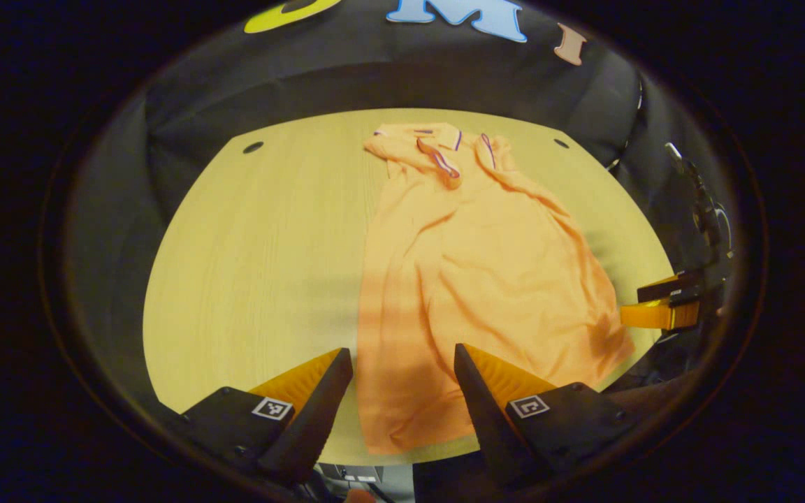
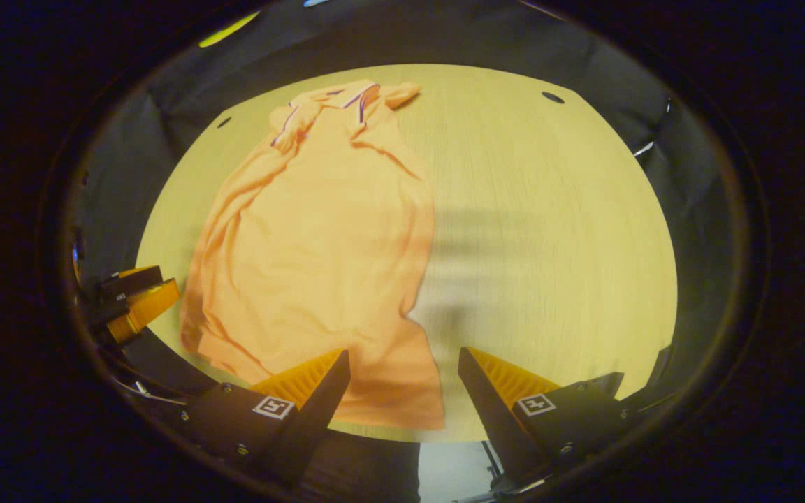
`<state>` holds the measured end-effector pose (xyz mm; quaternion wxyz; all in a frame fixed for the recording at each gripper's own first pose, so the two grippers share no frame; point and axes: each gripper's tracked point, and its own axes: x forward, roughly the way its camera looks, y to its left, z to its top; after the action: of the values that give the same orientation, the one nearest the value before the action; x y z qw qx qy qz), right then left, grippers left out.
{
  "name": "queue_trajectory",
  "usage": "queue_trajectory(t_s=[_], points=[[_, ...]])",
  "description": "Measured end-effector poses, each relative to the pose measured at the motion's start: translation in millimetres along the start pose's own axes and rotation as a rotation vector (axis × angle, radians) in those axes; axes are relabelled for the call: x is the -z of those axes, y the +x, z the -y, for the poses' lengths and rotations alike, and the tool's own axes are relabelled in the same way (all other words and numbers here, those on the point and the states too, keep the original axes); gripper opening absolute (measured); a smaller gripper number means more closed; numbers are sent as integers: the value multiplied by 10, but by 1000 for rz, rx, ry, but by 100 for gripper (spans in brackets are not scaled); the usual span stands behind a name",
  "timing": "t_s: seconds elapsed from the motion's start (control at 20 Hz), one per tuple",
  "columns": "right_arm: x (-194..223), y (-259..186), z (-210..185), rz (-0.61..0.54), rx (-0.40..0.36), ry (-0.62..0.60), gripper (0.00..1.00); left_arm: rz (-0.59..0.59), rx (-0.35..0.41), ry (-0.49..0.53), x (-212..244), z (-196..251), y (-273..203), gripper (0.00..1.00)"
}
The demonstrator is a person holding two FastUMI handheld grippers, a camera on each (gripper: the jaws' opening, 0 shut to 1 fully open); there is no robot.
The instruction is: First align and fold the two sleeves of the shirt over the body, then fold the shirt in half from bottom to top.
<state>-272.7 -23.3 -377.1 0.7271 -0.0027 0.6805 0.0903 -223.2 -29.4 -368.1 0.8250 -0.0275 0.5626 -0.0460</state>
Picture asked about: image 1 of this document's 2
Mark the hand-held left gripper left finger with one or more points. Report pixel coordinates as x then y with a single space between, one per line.
315 412

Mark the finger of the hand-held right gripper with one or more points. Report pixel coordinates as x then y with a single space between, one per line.
671 288
657 314

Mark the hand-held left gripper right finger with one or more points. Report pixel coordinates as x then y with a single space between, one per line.
486 412

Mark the orange T-shirt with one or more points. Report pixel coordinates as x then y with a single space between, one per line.
479 279

